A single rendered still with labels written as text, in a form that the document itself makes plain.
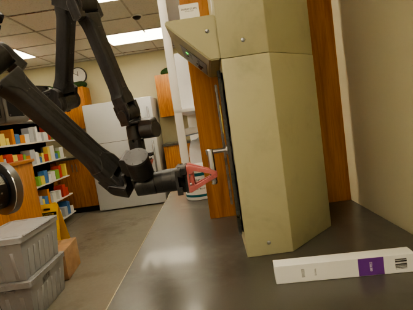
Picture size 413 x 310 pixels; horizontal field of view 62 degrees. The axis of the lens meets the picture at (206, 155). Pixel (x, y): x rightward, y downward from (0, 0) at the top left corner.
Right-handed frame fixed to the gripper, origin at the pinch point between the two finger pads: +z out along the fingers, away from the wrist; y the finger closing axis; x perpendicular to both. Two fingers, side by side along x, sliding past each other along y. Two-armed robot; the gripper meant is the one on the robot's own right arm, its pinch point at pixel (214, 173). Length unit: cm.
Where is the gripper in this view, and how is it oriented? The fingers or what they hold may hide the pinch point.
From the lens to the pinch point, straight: 86.2
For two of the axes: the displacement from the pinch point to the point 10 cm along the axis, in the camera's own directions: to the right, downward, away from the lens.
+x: 1.5, 9.8, 1.0
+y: 0.1, -1.0, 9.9
